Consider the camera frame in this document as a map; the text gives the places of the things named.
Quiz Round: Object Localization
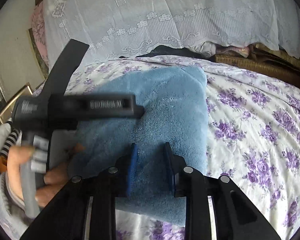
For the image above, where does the person's left hand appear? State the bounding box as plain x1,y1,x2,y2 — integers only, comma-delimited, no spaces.
6,142,87,208

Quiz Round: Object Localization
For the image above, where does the black-and-white striped cloth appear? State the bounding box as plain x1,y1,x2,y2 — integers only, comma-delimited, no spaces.
0,127,22,160

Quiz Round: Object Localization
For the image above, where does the folded pale bedding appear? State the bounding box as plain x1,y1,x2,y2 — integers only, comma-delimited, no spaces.
190,41,250,58

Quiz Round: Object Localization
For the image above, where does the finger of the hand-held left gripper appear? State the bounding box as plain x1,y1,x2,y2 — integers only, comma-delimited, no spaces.
129,94,145,119

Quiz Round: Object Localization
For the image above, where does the gold picture frame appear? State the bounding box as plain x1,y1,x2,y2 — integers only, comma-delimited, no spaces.
0,82,34,125

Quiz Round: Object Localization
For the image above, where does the person's left forearm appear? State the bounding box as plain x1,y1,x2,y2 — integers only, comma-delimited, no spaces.
0,172,35,233

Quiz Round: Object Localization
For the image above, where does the pink quilt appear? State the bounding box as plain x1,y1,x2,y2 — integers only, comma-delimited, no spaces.
30,2,49,65

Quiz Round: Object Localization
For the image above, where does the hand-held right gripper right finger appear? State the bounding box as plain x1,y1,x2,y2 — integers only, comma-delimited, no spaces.
164,142,282,240

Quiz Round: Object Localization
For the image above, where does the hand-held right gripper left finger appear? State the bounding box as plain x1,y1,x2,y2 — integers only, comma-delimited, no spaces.
20,142,138,240

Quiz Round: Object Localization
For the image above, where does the white lace cloth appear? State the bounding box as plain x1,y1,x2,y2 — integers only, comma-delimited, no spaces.
42,0,300,65

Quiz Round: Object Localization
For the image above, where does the brown woven bamboo mat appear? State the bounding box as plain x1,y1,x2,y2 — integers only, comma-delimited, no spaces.
212,44,300,93

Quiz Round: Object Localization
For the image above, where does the purple floral bedsheet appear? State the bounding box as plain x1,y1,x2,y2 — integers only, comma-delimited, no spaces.
31,55,300,240

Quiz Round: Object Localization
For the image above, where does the dark cloth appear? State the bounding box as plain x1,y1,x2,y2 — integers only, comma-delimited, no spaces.
135,44,203,58

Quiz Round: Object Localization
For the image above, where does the blue fleece garment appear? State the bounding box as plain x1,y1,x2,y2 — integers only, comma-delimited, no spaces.
67,66,208,227

